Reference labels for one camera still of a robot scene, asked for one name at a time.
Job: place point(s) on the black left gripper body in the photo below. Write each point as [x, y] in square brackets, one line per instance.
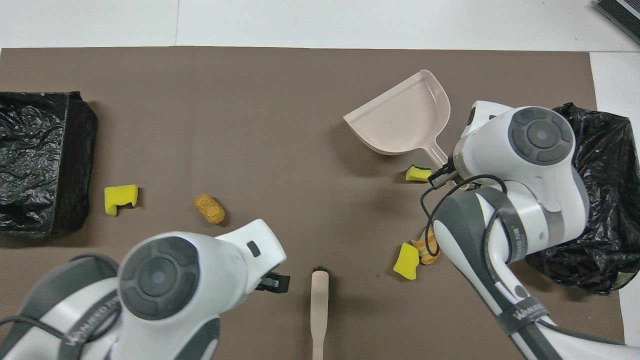
[276, 283]

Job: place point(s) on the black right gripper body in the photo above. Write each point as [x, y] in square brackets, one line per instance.
[441, 176]

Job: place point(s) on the yellow green sponge piece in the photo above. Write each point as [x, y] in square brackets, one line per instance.
[416, 174]

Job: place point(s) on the beige brush with black bristles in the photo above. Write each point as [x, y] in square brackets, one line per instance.
[319, 300]

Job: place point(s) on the beige plastic dustpan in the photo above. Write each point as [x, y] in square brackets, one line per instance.
[400, 120]

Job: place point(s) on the brown bread roll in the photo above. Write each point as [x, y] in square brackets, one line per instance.
[209, 209]

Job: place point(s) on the yellow notched sponge piece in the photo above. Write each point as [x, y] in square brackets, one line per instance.
[117, 196]

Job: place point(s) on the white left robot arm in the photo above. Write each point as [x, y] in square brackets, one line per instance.
[200, 280]

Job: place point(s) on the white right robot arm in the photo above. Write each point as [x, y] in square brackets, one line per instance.
[540, 165]

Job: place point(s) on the black bin with loose bag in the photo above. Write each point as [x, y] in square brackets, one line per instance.
[610, 200]

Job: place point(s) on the black bin with tight bag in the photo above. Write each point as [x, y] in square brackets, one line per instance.
[40, 165]

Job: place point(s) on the striped bread piece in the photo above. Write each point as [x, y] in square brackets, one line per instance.
[427, 255]

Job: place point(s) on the brown paper table mat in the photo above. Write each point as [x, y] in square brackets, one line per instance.
[250, 100]

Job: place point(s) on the grey ribbed device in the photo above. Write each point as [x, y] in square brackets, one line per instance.
[620, 17]

